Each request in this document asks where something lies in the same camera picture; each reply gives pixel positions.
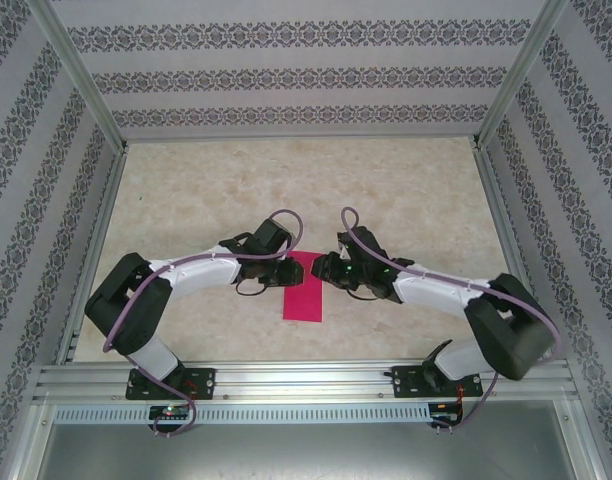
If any pink paper sheet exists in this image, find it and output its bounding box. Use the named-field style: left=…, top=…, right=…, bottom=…
left=280, top=250, right=325, bottom=323

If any right circuit board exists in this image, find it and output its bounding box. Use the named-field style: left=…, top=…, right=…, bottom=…
left=430, top=402, right=465, bottom=424

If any circuit board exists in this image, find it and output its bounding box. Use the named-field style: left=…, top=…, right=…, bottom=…
left=149, top=404, right=190, bottom=421
left=430, top=402, right=465, bottom=424

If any left circuit board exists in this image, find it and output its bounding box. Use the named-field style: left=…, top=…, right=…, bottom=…
left=149, top=404, right=190, bottom=421

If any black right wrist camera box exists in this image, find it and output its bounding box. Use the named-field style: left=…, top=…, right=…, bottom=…
left=337, top=225, right=387, bottom=266

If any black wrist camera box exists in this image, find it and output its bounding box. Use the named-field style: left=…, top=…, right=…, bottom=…
left=248, top=218, right=293, bottom=260
left=337, top=225, right=387, bottom=266

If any thin black left gripper cable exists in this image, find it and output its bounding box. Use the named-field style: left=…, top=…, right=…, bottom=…
left=234, top=279, right=270, bottom=297

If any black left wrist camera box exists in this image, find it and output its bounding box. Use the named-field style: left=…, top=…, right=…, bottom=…
left=248, top=218, right=293, bottom=260

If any aluminium front rail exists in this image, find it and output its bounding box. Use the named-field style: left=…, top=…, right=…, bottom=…
left=33, top=357, right=580, bottom=401

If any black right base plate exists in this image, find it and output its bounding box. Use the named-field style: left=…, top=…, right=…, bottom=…
left=390, top=364, right=485, bottom=400

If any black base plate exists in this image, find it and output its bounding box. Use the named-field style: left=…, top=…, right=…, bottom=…
left=390, top=364, right=485, bottom=400
left=125, top=367, right=218, bottom=401

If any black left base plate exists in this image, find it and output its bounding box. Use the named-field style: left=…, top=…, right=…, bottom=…
left=125, top=367, right=218, bottom=401

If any slotted grey cable duct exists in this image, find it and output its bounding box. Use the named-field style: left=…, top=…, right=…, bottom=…
left=53, top=403, right=432, bottom=426

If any aluminium side rail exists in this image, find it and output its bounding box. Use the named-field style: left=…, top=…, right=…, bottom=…
left=53, top=147, right=130, bottom=365
left=473, top=147, right=557, bottom=361

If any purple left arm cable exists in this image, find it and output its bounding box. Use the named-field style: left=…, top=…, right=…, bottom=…
left=103, top=208, right=307, bottom=440

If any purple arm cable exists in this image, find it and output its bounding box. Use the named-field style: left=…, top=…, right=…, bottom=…
left=103, top=208, right=307, bottom=440
left=339, top=207, right=562, bottom=436

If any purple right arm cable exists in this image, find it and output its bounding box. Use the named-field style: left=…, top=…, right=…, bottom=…
left=339, top=207, right=562, bottom=436

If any aluminium frame post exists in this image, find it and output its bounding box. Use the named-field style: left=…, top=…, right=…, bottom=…
left=33, top=0, right=130, bottom=154
left=471, top=0, right=571, bottom=151

